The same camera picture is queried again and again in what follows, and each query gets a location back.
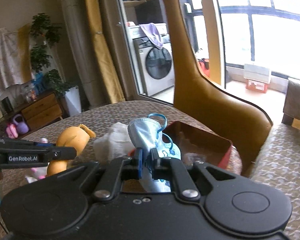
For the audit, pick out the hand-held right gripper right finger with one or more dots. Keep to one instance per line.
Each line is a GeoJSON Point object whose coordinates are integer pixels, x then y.
{"type": "Point", "coordinates": [153, 165]}

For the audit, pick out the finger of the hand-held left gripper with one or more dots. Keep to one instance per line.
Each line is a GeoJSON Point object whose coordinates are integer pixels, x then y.
{"type": "Point", "coordinates": [62, 153]}
{"type": "Point", "coordinates": [46, 144]}

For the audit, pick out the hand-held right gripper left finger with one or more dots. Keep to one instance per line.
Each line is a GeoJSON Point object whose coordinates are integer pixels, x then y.
{"type": "Point", "coordinates": [139, 163]}

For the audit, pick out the yellow duck plush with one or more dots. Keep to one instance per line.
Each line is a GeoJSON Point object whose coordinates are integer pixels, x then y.
{"type": "Point", "coordinates": [70, 137]}

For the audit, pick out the white bunny plush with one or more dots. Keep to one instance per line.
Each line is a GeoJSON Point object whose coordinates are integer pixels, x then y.
{"type": "Point", "coordinates": [38, 173]}

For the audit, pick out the blue face mask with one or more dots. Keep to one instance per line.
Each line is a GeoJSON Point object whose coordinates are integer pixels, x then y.
{"type": "Point", "coordinates": [142, 132]}

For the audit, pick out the red box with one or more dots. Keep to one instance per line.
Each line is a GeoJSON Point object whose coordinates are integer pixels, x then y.
{"type": "Point", "coordinates": [205, 140]}

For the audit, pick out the pink toy bag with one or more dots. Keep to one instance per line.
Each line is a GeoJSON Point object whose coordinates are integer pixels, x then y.
{"type": "Point", "coordinates": [12, 131]}

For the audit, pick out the purple kettlebell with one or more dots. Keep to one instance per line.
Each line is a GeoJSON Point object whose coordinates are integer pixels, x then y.
{"type": "Point", "coordinates": [21, 126]}

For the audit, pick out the wooden drawer cabinet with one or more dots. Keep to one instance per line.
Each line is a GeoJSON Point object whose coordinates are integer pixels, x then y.
{"type": "Point", "coordinates": [40, 112]}

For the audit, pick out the white planter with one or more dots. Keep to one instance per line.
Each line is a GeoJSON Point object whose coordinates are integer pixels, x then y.
{"type": "Point", "coordinates": [73, 102]}

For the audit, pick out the toy figurine box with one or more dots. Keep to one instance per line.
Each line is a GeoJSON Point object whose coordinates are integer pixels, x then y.
{"type": "Point", "coordinates": [30, 93]}

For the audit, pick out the black cylinder speaker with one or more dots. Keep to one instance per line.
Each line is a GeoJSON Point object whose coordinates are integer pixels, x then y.
{"type": "Point", "coordinates": [7, 105]}

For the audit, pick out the white translucent bag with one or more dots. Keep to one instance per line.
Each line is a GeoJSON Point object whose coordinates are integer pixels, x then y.
{"type": "Point", "coordinates": [15, 92]}

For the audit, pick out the blue bottles pack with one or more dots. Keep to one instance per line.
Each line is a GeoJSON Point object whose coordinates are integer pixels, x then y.
{"type": "Point", "coordinates": [38, 82]}

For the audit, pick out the yellow giraffe chair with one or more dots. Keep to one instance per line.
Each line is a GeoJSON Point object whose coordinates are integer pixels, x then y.
{"type": "Point", "coordinates": [202, 100]}

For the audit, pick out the green potted plant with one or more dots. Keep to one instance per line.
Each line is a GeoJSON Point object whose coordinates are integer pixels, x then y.
{"type": "Point", "coordinates": [40, 55]}

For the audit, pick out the yellow hanging cloth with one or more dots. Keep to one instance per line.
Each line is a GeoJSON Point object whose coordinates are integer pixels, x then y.
{"type": "Point", "coordinates": [23, 55]}

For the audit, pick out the white floral hanging cloth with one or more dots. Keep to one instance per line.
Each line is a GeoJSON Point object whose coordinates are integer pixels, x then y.
{"type": "Point", "coordinates": [2, 62]}

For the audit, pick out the grey fabric-covered column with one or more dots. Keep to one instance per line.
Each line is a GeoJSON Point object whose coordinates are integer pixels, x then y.
{"type": "Point", "coordinates": [77, 55]}

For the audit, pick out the white washing machine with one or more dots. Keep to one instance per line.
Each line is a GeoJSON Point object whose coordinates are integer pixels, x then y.
{"type": "Point", "coordinates": [155, 65]}

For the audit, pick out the yellow curtain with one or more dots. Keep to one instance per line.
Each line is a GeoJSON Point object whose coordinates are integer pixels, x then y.
{"type": "Point", "coordinates": [100, 55]}

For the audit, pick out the red plastic container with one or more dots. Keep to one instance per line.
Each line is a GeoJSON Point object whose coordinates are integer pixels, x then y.
{"type": "Point", "coordinates": [204, 67]}

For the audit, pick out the brown curtain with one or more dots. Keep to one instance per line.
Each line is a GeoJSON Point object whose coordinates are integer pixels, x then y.
{"type": "Point", "coordinates": [112, 42]}

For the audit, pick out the red cardboard carton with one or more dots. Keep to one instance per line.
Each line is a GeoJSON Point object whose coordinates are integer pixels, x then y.
{"type": "Point", "coordinates": [256, 86]}

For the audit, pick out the purple cloth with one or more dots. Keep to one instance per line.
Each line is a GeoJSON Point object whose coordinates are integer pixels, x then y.
{"type": "Point", "coordinates": [152, 35]}

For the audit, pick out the white heater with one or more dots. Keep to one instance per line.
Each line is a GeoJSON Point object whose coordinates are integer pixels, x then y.
{"type": "Point", "coordinates": [256, 72]}

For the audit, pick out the beige upholstered chair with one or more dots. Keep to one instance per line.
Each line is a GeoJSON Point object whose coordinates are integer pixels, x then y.
{"type": "Point", "coordinates": [297, 97]}

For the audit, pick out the large window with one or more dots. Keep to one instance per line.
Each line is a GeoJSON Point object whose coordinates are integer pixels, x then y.
{"type": "Point", "coordinates": [265, 30]}

